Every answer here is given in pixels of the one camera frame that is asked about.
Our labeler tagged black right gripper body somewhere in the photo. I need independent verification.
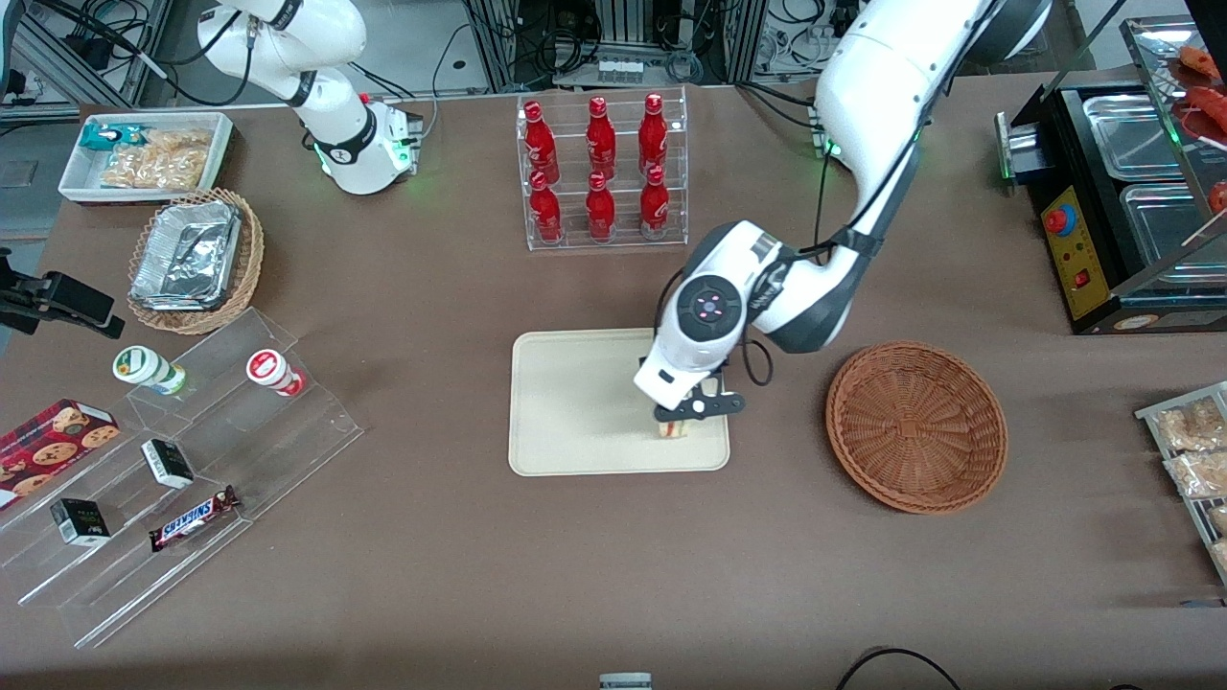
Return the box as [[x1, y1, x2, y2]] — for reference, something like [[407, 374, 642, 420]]
[[0, 249, 47, 336]]

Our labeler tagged beige plastic tray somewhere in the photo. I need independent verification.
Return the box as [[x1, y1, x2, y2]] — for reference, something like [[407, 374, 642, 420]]
[[507, 325, 732, 478]]

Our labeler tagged light wicker basket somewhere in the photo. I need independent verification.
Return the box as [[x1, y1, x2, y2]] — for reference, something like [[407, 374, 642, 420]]
[[127, 187, 266, 336]]

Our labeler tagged brown wicker basket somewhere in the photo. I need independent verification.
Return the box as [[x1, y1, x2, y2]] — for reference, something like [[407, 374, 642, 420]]
[[824, 340, 1010, 517]]

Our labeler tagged tray of packaged snacks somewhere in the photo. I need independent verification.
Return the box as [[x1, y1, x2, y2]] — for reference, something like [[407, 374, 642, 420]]
[[1134, 380, 1227, 587]]

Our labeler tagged green-lidded cup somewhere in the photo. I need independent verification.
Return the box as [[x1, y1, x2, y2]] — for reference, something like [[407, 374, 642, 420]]
[[111, 344, 189, 398]]

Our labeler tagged white rectangular snack bin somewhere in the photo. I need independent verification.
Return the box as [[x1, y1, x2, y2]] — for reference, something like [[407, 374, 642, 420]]
[[58, 111, 236, 206]]

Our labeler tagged stack of foil trays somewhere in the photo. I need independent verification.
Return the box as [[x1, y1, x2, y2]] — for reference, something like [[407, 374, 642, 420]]
[[129, 199, 242, 312]]

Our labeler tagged red cookie box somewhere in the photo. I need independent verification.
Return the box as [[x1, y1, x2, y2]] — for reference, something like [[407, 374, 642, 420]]
[[0, 398, 122, 512]]

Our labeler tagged clear bag of crackers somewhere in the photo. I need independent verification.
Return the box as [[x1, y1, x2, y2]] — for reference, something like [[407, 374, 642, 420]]
[[100, 144, 209, 191], [144, 127, 215, 156]]

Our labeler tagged small black box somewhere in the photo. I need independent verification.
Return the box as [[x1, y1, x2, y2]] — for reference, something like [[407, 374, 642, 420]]
[[140, 437, 197, 492], [49, 496, 112, 548]]

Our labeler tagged teal snack packet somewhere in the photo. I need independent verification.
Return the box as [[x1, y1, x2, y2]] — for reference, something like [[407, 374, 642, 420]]
[[79, 122, 151, 155]]

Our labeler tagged red drink bottle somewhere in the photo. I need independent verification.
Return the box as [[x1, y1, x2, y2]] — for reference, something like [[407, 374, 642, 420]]
[[586, 95, 618, 181], [638, 164, 672, 242], [638, 92, 670, 179], [522, 100, 560, 183], [528, 171, 565, 244], [585, 171, 617, 243]]

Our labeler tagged clear acrylic bottle rack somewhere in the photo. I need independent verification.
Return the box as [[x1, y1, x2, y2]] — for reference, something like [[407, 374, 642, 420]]
[[515, 85, 690, 253]]

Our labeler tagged red-label yogurt bottle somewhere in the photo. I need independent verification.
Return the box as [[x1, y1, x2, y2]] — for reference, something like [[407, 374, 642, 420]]
[[244, 348, 309, 399]]

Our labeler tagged clear acrylic stepped shelf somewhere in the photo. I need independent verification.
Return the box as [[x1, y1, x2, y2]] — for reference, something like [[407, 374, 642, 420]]
[[0, 307, 366, 651]]

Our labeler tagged Snickers chocolate bar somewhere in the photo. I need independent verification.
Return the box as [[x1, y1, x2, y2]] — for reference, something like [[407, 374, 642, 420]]
[[148, 484, 243, 554]]

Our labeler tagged white power strip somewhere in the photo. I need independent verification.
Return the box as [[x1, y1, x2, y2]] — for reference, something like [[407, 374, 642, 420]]
[[552, 57, 643, 87]]

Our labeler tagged black food warmer appliance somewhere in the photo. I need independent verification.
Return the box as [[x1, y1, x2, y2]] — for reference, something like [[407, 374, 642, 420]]
[[995, 14, 1227, 337]]

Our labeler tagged steel warmer pan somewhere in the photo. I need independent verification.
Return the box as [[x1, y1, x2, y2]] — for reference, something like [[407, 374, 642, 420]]
[[1081, 92, 1188, 181], [1119, 181, 1227, 290]]

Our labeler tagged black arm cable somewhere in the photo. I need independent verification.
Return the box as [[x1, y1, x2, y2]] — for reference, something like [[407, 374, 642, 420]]
[[738, 57, 960, 388]]

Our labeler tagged black floor cable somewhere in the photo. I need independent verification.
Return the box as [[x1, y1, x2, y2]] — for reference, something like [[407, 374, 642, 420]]
[[832, 648, 965, 690]]

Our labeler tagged aluminium frame rack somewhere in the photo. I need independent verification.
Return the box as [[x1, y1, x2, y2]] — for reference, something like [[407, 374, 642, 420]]
[[465, 0, 773, 89]]

